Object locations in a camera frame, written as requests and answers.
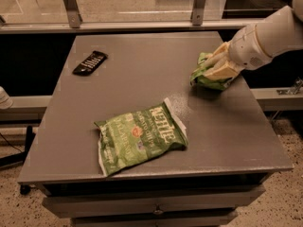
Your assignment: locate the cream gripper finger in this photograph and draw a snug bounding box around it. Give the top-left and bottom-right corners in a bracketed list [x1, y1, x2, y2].
[204, 66, 238, 80]
[200, 52, 226, 69]

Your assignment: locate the green rice chip bag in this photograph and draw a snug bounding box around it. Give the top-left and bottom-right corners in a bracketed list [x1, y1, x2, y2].
[189, 52, 240, 91]

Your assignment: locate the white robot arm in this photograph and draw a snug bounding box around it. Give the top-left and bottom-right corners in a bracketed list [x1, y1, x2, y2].
[202, 0, 303, 80]

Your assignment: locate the green jalapeno chip bag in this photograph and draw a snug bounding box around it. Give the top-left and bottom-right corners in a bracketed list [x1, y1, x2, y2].
[95, 98, 188, 177]

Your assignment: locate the black snack bar wrapper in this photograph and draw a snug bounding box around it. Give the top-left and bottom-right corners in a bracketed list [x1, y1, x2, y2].
[73, 50, 108, 76]

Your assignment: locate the white object at left edge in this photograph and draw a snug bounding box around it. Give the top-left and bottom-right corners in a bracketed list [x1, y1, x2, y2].
[0, 86, 13, 110]

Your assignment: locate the grey cabinet drawer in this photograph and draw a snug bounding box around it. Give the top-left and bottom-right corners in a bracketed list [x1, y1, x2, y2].
[43, 184, 265, 218]

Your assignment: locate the metal railing post right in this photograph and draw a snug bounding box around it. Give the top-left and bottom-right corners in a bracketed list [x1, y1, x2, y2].
[191, 0, 206, 26]

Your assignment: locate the metal railing post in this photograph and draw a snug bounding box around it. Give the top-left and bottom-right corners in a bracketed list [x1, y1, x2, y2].
[191, 0, 206, 26]
[63, 0, 82, 28]

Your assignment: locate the metal railing post left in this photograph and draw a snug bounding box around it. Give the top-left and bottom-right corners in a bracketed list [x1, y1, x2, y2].
[63, 0, 82, 28]

